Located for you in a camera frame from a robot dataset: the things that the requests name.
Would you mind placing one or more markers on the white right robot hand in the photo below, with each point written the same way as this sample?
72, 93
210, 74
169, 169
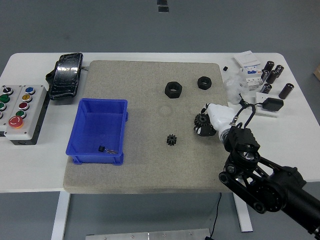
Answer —
220, 115

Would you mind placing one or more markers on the large black gear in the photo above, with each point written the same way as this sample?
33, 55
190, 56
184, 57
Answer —
201, 120

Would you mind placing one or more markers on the large black hex nut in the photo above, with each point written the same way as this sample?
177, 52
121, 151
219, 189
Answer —
170, 93

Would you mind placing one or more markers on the small black gear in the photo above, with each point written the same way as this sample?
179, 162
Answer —
171, 140

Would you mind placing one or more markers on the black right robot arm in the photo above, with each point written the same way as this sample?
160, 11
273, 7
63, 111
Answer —
275, 185

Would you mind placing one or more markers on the small black hex nut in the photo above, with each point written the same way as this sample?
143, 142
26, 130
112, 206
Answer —
201, 85

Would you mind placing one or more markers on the blue plastic box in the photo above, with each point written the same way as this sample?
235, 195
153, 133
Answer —
100, 125

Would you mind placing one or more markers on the black button box base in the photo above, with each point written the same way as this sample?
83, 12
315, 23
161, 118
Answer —
41, 122

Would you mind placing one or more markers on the grey emergency-stop button box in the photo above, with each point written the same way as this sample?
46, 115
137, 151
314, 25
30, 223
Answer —
27, 117

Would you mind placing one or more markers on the crumpled clear plastic bag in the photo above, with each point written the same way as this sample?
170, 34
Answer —
232, 87

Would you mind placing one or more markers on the small black cube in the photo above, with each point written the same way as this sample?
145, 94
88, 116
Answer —
225, 68

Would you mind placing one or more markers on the white circuit breaker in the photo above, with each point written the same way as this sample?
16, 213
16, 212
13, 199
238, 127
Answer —
252, 80

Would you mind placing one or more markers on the black cylindrical capacitor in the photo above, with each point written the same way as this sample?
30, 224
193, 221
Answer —
286, 91
265, 88
269, 66
279, 70
272, 77
264, 75

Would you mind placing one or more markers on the black power adapter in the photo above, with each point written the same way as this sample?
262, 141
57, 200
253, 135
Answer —
273, 104

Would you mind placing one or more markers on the white cardboard package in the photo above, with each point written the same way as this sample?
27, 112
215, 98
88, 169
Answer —
246, 59

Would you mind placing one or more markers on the grey-brown felt mat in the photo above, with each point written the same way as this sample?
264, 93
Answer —
145, 162

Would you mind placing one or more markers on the white table leg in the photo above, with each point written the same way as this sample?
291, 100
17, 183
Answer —
60, 215
243, 215

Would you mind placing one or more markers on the brown cardboard piece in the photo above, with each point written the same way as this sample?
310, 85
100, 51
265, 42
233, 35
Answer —
317, 71

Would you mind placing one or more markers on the small metal pins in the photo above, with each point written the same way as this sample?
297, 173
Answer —
111, 151

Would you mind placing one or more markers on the black floor socket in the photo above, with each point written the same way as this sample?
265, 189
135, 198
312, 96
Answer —
162, 2
163, 9

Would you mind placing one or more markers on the tiny black part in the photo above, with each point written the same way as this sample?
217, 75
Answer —
101, 149

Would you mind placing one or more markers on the silver metal plate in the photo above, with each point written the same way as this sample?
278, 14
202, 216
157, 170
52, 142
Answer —
150, 235

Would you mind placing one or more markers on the black wrapped device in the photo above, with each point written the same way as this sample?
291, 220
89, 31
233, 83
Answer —
65, 77

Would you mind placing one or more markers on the grey selector-switch button box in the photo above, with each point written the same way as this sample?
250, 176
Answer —
10, 110

